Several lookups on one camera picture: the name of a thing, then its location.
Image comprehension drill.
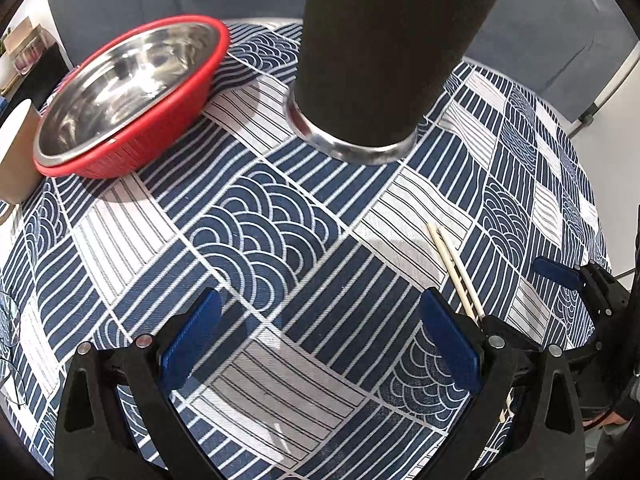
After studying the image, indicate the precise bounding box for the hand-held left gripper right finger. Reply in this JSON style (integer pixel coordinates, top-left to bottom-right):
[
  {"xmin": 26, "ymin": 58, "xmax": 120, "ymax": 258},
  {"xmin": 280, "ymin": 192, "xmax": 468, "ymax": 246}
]
[{"xmin": 419, "ymin": 289, "xmax": 587, "ymax": 480}]

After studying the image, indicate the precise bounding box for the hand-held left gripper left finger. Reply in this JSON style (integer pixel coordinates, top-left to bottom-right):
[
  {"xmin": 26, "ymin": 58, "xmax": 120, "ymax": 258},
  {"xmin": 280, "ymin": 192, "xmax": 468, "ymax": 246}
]
[{"xmin": 52, "ymin": 287, "xmax": 223, "ymax": 480}]

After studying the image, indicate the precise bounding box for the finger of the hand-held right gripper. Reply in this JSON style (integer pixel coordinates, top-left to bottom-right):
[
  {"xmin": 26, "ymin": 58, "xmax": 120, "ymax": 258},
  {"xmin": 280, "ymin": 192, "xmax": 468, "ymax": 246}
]
[{"xmin": 532, "ymin": 256, "xmax": 628, "ymax": 323}]

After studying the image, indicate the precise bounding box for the wooden chopstick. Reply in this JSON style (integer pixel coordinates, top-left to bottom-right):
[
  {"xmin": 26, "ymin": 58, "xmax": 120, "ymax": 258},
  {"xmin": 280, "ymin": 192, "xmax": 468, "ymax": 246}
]
[
  {"xmin": 436, "ymin": 226, "xmax": 516, "ymax": 416},
  {"xmin": 427, "ymin": 223, "xmax": 507, "ymax": 423}
]

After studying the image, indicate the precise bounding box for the black utensil cup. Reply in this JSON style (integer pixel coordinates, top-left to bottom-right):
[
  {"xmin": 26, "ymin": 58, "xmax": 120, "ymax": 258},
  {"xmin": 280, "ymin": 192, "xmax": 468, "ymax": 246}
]
[{"xmin": 282, "ymin": 0, "xmax": 512, "ymax": 165}]

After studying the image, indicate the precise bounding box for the person's right hand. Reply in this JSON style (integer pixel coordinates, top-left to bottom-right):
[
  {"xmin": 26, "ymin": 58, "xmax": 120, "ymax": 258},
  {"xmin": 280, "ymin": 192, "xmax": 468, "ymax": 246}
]
[{"xmin": 582, "ymin": 406, "xmax": 626, "ymax": 429}]

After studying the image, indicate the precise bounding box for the blue patterned tablecloth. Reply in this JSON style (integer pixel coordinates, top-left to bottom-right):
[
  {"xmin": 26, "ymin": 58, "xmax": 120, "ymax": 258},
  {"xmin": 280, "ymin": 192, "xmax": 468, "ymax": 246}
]
[{"xmin": 0, "ymin": 17, "xmax": 615, "ymax": 480}]

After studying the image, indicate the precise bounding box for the red plastic basket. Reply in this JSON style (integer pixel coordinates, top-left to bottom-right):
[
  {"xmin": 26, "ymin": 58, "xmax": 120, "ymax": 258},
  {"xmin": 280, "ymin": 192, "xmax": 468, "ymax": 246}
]
[{"xmin": 32, "ymin": 14, "xmax": 232, "ymax": 180}]

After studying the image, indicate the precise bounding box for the beige paper cup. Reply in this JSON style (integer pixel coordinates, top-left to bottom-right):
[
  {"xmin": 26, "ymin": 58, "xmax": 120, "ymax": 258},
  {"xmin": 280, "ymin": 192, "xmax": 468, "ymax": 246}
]
[{"xmin": 0, "ymin": 99, "xmax": 45, "ymax": 226}]

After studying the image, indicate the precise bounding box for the stainless steel bowl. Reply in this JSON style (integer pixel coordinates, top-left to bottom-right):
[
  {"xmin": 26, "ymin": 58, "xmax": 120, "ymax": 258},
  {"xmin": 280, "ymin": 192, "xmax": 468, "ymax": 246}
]
[{"xmin": 34, "ymin": 24, "xmax": 223, "ymax": 167}]

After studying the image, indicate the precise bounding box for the black cabinet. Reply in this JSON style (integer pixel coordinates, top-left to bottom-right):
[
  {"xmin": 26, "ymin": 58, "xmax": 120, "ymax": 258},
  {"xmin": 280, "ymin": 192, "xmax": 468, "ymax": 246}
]
[{"xmin": 10, "ymin": 44, "xmax": 72, "ymax": 108}]

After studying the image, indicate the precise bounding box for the beige box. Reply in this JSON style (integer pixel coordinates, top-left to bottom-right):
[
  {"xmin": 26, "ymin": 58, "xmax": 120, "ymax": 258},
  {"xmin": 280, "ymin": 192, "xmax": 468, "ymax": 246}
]
[{"xmin": 0, "ymin": 16, "xmax": 52, "ymax": 73}]

